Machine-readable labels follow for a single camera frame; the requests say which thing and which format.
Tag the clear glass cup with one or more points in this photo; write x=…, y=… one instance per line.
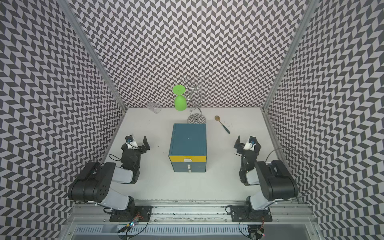
x=154, y=107

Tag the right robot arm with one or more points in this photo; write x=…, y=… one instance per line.
x=274, y=179

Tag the yellow top drawer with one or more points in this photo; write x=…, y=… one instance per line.
x=188, y=159

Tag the teal plastic drawer cabinet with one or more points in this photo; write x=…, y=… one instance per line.
x=189, y=140

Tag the gold spoon teal handle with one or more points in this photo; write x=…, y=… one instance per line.
x=218, y=119

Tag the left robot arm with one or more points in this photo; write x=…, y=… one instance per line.
x=93, y=183

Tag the aluminium front rail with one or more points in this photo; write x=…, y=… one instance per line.
x=291, y=220

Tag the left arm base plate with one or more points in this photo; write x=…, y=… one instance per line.
x=142, y=212

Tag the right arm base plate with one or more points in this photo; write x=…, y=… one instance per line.
x=247, y=214

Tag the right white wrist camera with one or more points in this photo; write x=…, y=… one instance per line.
x=250, y=144

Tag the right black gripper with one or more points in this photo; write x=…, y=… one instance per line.
x=240, y=146

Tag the silver wire stand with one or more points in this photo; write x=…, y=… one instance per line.
x=198, y=90

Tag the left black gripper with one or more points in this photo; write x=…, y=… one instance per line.
x=142, y=148

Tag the green plastic goblet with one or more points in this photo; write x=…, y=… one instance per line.
x=180, y=100

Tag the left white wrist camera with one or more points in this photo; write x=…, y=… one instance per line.
x=131, y=142

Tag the teal bottom drawer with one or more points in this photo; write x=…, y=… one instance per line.
x=191, y=170

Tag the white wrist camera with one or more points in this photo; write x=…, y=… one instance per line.
x=131, y=142
x=250, y=144

